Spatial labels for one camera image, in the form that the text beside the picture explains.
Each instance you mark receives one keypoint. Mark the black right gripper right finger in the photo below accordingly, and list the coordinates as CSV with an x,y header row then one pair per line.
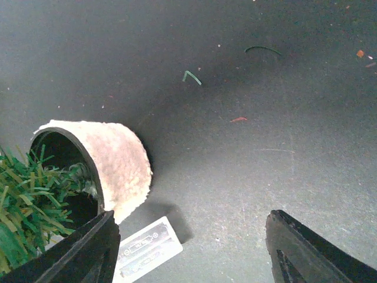
x,y
299,254

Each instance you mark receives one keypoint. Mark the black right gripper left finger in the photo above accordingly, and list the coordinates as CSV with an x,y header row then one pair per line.
x,y
87,255

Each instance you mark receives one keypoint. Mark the clear battery box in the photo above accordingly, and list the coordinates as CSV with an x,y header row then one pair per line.
x,y
145,250

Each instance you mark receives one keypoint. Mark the small green christmas tree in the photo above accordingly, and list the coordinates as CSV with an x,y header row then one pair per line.
x,y
44,197

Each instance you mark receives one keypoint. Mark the white tree pot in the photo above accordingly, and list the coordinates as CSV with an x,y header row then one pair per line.
x,y
117,159

